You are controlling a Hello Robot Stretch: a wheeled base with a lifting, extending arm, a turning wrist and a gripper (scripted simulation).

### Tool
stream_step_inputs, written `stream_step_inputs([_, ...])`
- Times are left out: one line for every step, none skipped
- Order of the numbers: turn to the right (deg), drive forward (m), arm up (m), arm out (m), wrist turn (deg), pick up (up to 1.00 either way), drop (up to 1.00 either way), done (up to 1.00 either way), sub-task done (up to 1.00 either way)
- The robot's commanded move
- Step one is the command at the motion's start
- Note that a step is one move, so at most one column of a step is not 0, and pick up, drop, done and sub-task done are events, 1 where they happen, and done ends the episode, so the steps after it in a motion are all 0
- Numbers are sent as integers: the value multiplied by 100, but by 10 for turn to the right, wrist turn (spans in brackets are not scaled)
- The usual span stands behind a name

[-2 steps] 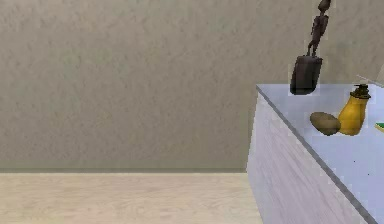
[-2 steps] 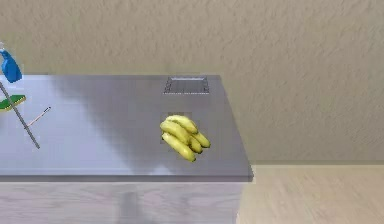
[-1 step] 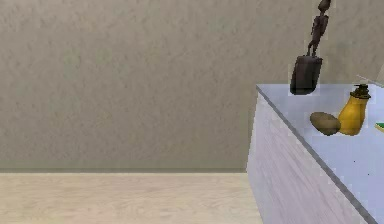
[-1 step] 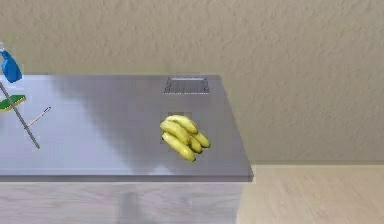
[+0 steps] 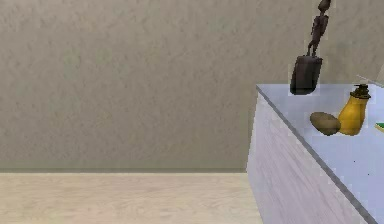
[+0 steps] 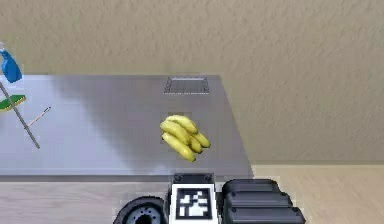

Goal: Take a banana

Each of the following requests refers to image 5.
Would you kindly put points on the dark brown figure statue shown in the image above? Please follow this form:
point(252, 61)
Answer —
point(306, 75)

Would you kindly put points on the pale wooden kitchen counter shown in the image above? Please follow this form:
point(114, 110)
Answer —
point(300, 173)

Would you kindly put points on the brown potato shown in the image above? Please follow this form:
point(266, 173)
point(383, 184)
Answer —
point(325, 123)

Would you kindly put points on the yellow bottle with dark cap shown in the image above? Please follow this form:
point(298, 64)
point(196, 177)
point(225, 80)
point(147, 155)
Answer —
point(351, 115)

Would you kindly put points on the green flat object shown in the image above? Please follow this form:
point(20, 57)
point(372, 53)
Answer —
point(380, 126)

